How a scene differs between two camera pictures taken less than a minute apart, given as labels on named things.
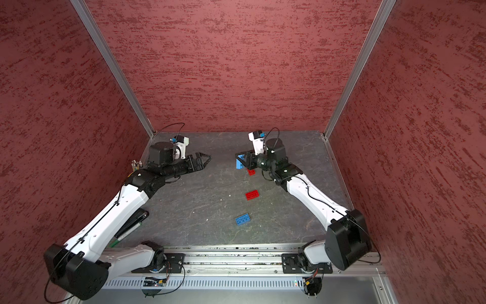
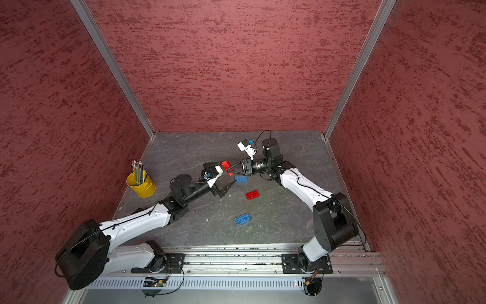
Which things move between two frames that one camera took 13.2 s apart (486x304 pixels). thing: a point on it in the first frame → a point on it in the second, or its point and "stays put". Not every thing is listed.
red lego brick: x=252 y=195 stays put
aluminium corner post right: x=361 y=65 stays put
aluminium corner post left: x=115 y=65 stays put
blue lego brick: x=239 y=165 → x=241 y=179
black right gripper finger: x=239 y=160 → x=238 y=172
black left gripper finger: x=203 y=165 → x=222 y=188
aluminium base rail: x=252 y=260 stays put
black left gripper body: x=181 y=166 → x=213 y=190
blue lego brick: x=243 y=219 stays put
